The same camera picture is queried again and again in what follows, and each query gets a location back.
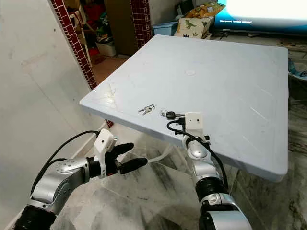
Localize red brick wall edge pillar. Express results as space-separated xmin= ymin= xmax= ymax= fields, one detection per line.
xmin=50 ymin=0 xmax=114 ymax=128

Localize silver keys on ring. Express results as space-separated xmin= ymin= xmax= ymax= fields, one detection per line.
xmin=138 ymin=104 xmax=156 ymax=116

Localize red cloth pile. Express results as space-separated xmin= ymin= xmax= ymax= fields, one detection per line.
xmin=83 ymin=2 xmax=105 ymax=29

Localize blue plastic bin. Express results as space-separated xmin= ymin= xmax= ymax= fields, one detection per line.
xmin=152 ymin=21 xmax=178 ymax=37

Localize yellow patterned cushion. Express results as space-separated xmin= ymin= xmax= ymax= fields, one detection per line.
xmin=192 ymin=2 xmax=225 ymax=19

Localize dinosaur print pillow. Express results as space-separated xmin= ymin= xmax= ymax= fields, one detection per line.
xmin=174 ymin=17 xmax=212 ymax=38

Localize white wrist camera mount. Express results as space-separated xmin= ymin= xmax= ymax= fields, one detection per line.
xmin=184 ymin=112 xmax=205 ymax=140
xmin=93 ymin=131 xmax=116 ymax=166

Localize red brick doorway pillar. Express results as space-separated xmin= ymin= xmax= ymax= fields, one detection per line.
xmin=130 ymin=0 xmax=153 ymax=52

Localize black headed key with ring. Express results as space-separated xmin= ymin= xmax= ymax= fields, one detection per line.
xmin=160 ymin=110 xmax=186 ymax=121

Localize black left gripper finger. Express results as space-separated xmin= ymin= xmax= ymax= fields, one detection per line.
xmin=111 ymin=142 xmax=134 ymax=157
xmin=118 ymin=158 xmax=148 ymax=175

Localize white plastic folding table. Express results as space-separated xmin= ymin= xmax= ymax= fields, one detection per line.
xmin=79 ymin=34 xmax=290 ymax=182

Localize bright television screen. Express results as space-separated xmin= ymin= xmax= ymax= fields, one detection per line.
xmin=213 ymin=0 xmax=307 ymax=33

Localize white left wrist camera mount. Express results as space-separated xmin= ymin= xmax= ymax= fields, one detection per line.
xmin=93 ymin=131 xmax=116 ymax=166

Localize white plastic bucket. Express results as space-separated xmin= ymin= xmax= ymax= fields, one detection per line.
xmin=95 ymin=41 xmax=116 ymax=58

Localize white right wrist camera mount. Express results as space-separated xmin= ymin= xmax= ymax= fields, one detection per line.
xmin=184 ymin=112 xmax=205 ymax=140

